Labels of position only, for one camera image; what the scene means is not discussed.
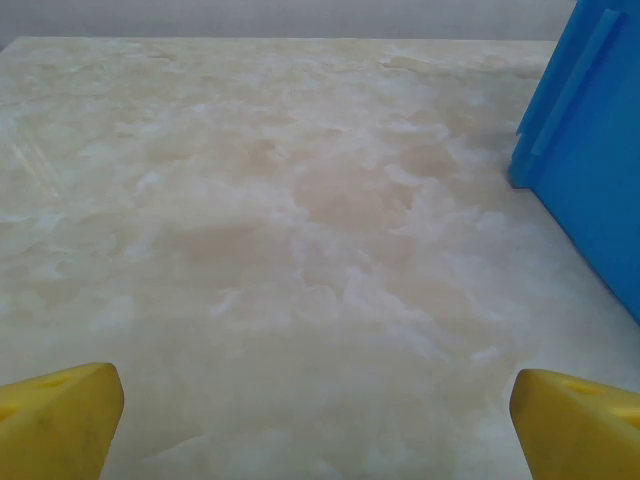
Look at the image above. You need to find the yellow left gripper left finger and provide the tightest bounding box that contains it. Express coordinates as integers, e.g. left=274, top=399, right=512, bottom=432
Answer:
left=0, top=362, right=125, bottom=480

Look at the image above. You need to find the blue plastic bin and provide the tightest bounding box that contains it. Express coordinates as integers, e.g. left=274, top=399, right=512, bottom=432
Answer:
left=508, top=0, right=640, bottom=323

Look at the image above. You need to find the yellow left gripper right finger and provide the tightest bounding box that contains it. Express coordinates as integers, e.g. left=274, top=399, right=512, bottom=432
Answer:
left=509, top=368, right=640, bottom=480

